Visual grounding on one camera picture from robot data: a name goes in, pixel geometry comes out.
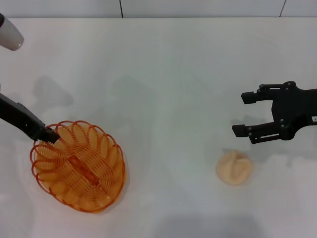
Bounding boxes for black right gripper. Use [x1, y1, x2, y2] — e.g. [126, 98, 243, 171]
[232, 81, 317, 145]

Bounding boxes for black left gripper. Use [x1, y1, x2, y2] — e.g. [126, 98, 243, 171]
[0, 93, 60, 144]

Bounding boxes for orange wire oval basket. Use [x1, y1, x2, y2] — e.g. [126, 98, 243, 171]
[30, 120, 126, 213]

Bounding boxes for beige steamed bun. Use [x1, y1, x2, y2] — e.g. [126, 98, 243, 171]
[215, 150, 255, 186]

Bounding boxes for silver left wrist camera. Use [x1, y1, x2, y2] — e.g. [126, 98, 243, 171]
[0, 12, 25, 52]

